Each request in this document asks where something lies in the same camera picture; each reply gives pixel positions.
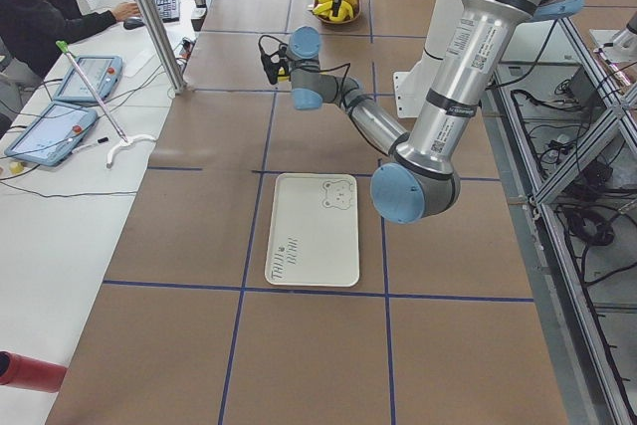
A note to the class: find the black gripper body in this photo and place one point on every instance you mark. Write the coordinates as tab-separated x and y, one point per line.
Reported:
283	68

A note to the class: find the brown wicker basket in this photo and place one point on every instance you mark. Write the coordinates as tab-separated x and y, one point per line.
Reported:
354	3

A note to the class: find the curved left yellow banana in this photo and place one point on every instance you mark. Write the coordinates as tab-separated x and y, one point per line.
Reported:
345	15

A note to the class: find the long reach stick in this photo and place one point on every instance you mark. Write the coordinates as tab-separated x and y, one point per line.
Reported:
125	141

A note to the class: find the far teach pendant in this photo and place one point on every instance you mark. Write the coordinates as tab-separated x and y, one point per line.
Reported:
103	72

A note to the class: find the teach pendant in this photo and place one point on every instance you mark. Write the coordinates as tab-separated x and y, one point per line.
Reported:
51	137
103	72

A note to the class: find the white bear print tray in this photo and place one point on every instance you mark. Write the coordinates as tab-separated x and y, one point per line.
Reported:
313	238

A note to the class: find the near teach pendant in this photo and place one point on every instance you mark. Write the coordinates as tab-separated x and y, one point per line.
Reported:
51	137

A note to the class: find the seated person in black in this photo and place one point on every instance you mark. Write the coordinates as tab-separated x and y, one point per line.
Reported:
31	29

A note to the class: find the red fire extinguisher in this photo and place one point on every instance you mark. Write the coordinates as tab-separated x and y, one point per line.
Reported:
28	373

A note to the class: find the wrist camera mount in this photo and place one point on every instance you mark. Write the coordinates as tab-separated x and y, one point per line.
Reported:
270	67

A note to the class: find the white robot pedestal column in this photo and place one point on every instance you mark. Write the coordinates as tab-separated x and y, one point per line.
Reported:
411	88

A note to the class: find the aluminium frame post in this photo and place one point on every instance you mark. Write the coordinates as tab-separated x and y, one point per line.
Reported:
160	41

